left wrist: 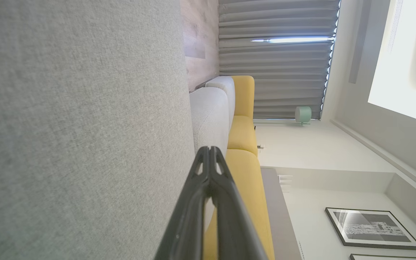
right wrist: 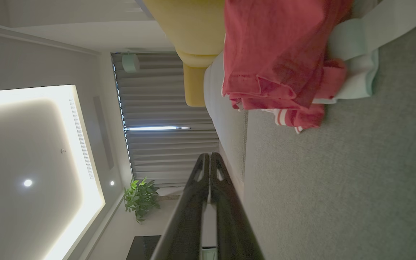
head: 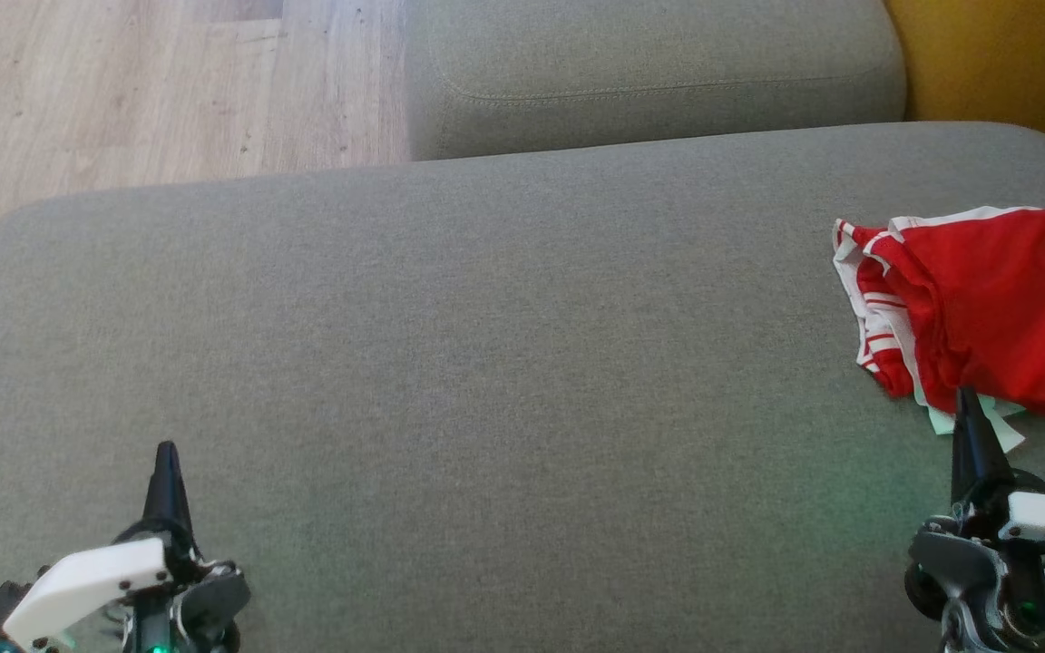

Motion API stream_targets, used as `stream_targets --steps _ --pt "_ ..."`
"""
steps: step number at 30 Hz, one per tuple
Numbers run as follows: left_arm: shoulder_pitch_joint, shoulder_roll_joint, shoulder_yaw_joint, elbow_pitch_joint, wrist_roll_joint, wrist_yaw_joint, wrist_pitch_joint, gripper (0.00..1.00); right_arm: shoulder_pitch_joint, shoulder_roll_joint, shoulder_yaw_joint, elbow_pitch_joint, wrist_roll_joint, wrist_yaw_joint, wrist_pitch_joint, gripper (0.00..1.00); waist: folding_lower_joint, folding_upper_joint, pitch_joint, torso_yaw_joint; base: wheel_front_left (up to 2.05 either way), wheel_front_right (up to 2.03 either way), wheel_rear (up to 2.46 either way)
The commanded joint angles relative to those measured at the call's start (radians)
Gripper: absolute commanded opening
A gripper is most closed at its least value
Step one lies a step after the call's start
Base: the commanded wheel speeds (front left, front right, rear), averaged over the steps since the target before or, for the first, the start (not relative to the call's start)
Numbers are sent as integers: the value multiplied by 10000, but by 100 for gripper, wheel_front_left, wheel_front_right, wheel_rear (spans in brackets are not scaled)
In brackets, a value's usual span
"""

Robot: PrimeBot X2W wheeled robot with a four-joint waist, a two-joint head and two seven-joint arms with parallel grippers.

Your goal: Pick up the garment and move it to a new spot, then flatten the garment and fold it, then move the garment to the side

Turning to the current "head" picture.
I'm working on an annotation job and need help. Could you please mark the yellow sofa backrest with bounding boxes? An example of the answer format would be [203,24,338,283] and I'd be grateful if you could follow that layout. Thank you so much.
[885,0,1045,175]

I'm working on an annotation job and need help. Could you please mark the small grey sofa seat cushion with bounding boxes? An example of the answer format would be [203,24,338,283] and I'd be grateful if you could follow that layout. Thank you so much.
[405,0,906,162]

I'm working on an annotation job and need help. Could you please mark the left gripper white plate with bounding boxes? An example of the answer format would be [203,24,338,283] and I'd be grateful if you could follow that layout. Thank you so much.
[4,442,251,653]

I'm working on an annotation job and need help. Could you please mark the red shorts white waistband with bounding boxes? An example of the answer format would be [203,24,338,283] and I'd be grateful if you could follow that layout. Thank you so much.
[885,207,1045,416]

